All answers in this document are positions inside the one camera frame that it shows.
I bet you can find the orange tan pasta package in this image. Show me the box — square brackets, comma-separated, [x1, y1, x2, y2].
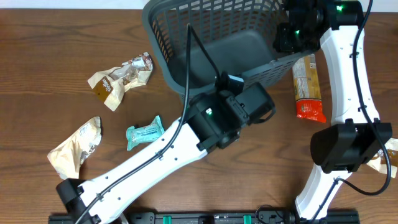
[292, 54, 326, 123]

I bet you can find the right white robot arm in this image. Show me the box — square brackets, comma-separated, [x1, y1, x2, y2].
[274, 0, 392, 223]

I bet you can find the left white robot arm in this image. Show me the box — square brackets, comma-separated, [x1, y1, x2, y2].
[56, 83, 275, 223]

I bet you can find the teal wrapped snack pack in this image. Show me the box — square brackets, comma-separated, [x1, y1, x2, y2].
[126, 115, 165, 151]

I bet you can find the grey plastic mesh basket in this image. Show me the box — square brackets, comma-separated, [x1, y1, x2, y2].
[142, 0, 309, 97]

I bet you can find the beige cookie bag right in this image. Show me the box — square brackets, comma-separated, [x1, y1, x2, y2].
[366, 138, 398, 179]

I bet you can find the beige snack bag with window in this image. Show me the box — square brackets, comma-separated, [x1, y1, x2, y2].
[88, 52, 153, 111]

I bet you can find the crumpled beige paper bag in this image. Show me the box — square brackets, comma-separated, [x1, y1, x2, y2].
[47, 116, 102, 180]

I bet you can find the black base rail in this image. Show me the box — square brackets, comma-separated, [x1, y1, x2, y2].
[48, 210, 361, 224]

